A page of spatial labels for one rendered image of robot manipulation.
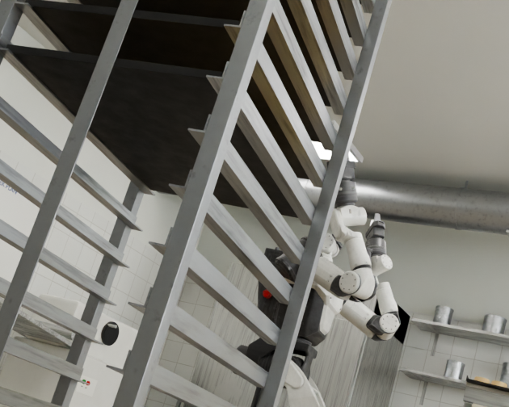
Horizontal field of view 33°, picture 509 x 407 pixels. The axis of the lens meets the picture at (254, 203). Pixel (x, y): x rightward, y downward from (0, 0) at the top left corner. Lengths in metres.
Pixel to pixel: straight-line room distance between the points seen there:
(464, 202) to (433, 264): 1.19
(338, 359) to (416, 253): 1.53
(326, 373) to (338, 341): 0.27
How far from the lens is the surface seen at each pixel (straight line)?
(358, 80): 1.94
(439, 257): 7.70
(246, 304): 1.55
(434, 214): 6.72
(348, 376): 6.64
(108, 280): 1.94
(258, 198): 1.50
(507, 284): 7.48
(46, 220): 1.31
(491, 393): 2.96
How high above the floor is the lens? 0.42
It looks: 17 degrees up
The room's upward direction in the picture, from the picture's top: 17 degrees clockwise
